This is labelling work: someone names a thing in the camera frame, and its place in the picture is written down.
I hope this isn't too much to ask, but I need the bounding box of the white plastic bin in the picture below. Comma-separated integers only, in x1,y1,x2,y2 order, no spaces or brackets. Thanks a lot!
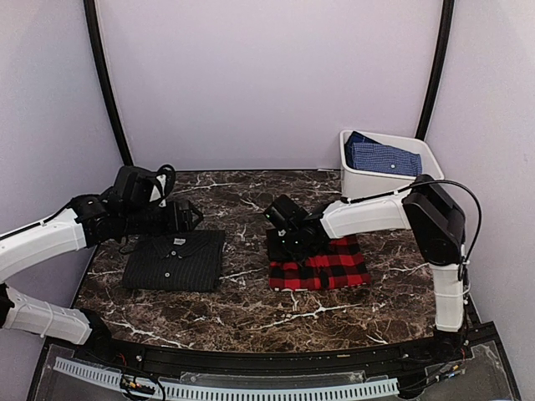
339,129,444,198

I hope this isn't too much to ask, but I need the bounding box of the white slotted cable duct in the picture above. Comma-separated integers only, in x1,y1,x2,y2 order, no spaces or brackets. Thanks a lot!
53,357,400,400

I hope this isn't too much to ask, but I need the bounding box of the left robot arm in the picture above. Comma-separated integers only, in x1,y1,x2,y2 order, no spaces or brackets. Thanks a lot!
1,165,204,364

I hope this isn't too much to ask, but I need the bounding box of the left black frame post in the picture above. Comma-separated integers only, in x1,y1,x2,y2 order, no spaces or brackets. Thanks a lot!
83,0,134,165

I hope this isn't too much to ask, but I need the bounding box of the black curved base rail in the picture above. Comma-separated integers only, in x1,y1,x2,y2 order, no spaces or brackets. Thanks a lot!
45,321,502,377

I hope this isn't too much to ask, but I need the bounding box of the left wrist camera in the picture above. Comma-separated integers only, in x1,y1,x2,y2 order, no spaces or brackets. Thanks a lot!
150,164,176,207

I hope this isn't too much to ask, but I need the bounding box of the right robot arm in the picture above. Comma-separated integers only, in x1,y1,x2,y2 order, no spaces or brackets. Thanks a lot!
263,175,467,363

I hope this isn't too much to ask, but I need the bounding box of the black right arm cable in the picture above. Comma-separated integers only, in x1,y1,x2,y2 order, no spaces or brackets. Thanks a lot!
346,179,484,281

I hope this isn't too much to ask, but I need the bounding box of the black pinstriped long sleeve shirt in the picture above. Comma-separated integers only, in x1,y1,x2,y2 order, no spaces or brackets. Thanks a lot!
121,230,226,292

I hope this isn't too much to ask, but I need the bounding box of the red black plaid shirt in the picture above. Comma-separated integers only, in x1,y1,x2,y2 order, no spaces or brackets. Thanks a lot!
268,235,371,292

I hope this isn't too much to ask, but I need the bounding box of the blue checked shirt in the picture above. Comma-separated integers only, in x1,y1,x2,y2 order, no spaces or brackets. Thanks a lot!
344,131,423,177

